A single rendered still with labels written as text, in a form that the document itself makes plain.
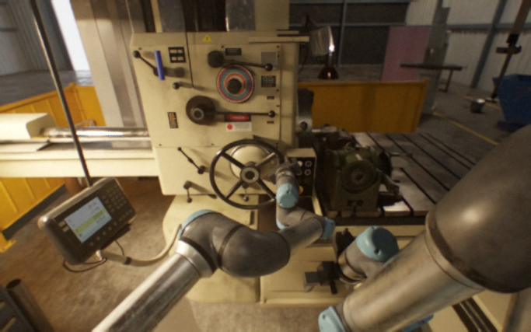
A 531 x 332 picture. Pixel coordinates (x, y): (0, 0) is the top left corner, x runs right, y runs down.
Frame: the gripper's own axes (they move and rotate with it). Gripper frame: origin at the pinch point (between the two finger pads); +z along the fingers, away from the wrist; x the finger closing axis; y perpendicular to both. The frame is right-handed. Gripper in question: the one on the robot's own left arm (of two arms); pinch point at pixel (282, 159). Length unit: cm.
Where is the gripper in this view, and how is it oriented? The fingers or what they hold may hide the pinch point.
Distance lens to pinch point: 118.5
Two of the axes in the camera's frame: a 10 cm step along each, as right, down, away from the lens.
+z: 0.0, -4.6, 8.9
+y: -5.0, -7.7, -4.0
